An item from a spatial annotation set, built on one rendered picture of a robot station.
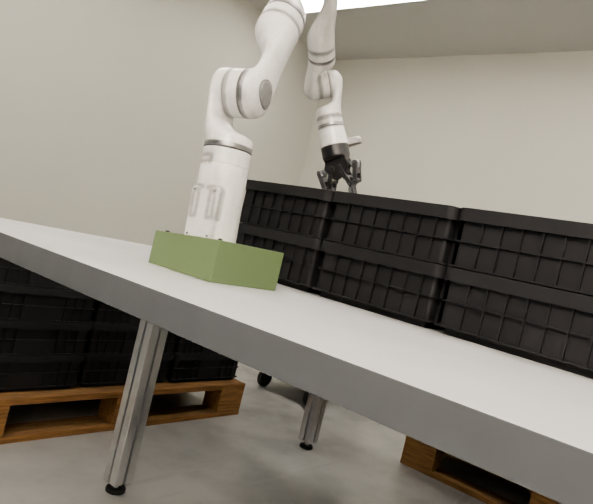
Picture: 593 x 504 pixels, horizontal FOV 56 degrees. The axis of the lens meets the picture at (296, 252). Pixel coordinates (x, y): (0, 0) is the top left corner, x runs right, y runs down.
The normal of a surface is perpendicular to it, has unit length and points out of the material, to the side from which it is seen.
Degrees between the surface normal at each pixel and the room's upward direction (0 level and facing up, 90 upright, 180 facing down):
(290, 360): 90
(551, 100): 90
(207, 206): 90
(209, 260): 90
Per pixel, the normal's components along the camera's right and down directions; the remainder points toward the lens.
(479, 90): -0.60, -0.14
